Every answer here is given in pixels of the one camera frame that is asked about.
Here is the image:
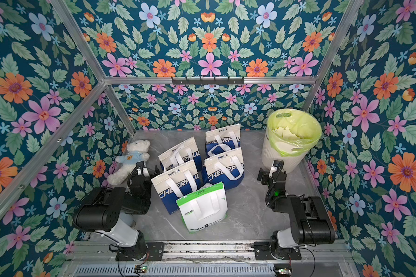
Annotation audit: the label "green white takeout bag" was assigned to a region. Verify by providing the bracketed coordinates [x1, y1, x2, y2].
[176, 182, 228, 233]

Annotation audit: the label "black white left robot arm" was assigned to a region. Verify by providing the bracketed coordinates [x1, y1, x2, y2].
[72, 162, 164, 263]

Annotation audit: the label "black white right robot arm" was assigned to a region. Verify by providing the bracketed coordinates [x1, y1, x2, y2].
[253, 160, 336, 260]

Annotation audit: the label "back right blue white bag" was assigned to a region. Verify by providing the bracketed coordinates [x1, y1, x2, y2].
[205, 124, 241, 158]

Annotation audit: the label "blue white bag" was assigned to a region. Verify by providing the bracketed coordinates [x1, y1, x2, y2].
[202, 147, 245, 190]
[151, 160, 202, 215]
[205, 124, 241, 158]
[158, 137, 202, 172]

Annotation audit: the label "back left blue white bag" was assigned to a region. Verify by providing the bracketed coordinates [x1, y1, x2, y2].
[158, 137, 202, 172]

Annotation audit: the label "front left blue white bag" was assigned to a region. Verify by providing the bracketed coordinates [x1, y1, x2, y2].
[151, 160, 202, 215]

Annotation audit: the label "white teddy bear blue shirt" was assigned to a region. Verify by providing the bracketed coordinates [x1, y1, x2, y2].
[107, 140, 151, 186]

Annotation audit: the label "paper scraps in bin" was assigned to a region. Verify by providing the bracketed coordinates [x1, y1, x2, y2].
[273, 117, 310, 140]

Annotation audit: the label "white trash bin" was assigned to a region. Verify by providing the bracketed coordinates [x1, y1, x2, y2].
[261, 135, 307, 173]

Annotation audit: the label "black wall hook rail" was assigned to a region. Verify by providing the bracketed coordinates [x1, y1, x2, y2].
[171, 77, 245, 86]

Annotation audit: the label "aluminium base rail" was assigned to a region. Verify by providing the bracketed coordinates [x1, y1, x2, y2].
[60, 240, 359, 277]

